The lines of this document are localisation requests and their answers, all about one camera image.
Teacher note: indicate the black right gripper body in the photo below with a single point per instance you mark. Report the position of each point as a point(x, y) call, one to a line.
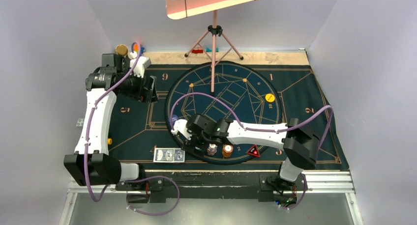
point(201, 141)

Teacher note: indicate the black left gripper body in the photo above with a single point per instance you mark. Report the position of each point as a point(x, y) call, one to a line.
point(132, 88)

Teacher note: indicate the purple white poker chip stack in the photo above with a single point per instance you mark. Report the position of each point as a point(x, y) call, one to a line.
point(212, 149)

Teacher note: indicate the orange poker chip stack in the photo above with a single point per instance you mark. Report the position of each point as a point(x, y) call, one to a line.
point(227, 150)

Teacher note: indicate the red triangle dealer marker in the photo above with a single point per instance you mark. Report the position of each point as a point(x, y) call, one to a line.
point(253, 151)

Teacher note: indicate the yellow big blind button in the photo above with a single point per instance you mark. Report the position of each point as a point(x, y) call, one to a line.
point(270, 97)

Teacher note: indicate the blue small blind button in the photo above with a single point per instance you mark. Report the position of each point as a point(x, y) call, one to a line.
point(174, 118)

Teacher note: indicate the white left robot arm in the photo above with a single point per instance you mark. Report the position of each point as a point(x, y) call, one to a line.
point(91, 157)

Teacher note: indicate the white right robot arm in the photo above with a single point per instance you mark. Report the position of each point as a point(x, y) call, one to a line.
point(267, 135)

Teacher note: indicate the gold round lid jar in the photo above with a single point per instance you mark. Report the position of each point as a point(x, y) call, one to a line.
point(122, 50)

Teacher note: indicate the colourful toy blocks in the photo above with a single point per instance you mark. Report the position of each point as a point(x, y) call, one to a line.
point(137, 47)

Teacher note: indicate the blue playing card deck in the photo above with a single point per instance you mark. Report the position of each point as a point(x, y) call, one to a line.
point(169, 155)

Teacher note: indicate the round dark blue mat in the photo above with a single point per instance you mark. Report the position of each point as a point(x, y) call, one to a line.
point(239, 89)

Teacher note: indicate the red toy block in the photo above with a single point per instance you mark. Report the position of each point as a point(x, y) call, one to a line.
point(197, 51)

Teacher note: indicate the grey toy brick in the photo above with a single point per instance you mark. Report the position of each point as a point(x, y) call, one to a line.
point(80, 122)

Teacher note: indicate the dark green poker mat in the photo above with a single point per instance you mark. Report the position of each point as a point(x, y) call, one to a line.
point(136, 128)

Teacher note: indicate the teal toy block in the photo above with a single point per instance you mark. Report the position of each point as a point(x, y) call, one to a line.
point(210, 50)

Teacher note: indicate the pink tripod stand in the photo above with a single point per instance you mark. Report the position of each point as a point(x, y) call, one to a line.
point(216, 31)

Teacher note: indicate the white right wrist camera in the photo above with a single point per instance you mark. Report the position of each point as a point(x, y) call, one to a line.
point(180, 127)

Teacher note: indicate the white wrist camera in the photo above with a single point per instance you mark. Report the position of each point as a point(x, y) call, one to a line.
point(139, 65)
point(180, 127)

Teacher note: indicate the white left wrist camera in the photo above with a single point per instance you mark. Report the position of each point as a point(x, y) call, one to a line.
point(139, 65)

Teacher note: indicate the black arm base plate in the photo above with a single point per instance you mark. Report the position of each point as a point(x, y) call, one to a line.
point(261, 185)

